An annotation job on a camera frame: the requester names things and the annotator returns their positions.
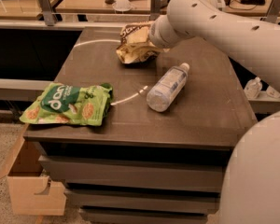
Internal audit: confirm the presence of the brown chip bag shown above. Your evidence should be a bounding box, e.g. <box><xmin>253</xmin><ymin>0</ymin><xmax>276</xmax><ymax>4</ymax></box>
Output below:
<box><xmin>116</xmin><ymin>21</ymin><xmax>163</xmax><ymax>64</ymax></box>

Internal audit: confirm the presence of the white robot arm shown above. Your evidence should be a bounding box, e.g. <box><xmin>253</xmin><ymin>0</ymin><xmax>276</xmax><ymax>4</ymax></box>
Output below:
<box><xmin>149</xmin><ymin>0</ymin><xmax>280</xmax><ymax>224</ymax></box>

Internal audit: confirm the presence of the green rice chip bag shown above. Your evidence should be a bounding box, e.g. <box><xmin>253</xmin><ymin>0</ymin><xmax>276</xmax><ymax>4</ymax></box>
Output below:
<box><xmin>20</xmin><ymin>83</ymin><xmax>113</xmax><ymax>126</ymax></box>

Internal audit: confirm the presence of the clear plastic water bottle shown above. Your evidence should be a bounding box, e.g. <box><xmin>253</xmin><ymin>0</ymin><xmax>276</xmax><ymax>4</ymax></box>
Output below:
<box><xmin>147</xmin><ymin>63</ymin><xmax>189</xmax><ymax>112</ymax></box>

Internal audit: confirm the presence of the grey drawer cabinet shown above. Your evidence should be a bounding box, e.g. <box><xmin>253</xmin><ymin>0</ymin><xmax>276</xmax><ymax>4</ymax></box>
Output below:
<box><xmin>25</xmin><ymin>28</ymin><xmax>256</xmax><ymax>224</ymax></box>

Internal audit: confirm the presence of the clear plastic cup lid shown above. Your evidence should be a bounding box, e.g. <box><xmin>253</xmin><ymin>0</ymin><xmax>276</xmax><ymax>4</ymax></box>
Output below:
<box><xmin>112</xmin><ymin>0</ymin><xmax>133</xmax><ymax>12</ymax></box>

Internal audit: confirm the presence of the small clear bottle on shelf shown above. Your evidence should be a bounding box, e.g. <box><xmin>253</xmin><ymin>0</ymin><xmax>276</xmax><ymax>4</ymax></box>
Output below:
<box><xmin>244</xmin><ymin>77</ymin><xmax>262</xmax><ymax>99</ymax></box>

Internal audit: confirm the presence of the open cardboard box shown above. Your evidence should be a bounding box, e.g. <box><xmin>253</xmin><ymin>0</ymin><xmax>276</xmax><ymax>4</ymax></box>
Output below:
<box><xmin>0</xmin><ymin>124</ymin><xmax>66</xmax><ymax>216</ymax></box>

